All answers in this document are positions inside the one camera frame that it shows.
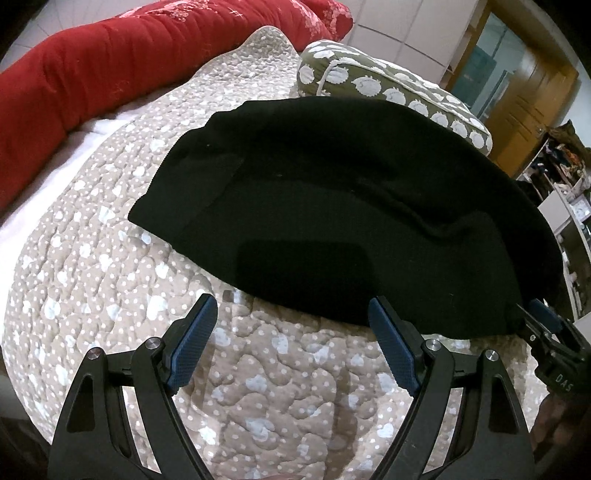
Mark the red rolled blanket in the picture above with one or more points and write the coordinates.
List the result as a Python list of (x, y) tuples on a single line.
[(86, 71)]

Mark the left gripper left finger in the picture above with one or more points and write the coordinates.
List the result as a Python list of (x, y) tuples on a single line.
[(93, 438)]

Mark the white bed sheet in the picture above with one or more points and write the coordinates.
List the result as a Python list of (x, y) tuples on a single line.
[(65, 163)]

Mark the brown wooden door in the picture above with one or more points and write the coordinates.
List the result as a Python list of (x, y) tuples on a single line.
[(517, 72)]

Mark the olive pillow with white hedgehogs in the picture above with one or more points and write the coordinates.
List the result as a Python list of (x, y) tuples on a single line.
[(332, 69)]

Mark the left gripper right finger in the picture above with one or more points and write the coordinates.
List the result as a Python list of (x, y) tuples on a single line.
[(490, 439)]

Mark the white wardrobe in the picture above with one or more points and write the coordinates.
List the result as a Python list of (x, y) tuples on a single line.
[(420, 35)]

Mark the white shelf unit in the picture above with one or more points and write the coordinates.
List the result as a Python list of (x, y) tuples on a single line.
[(557, 179)]

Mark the black pants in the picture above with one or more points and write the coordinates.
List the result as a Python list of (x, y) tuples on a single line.
[(321, 204)]

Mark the beige dotted quilted bedspread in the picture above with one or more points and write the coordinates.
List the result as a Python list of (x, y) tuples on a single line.
[(270, 395)]

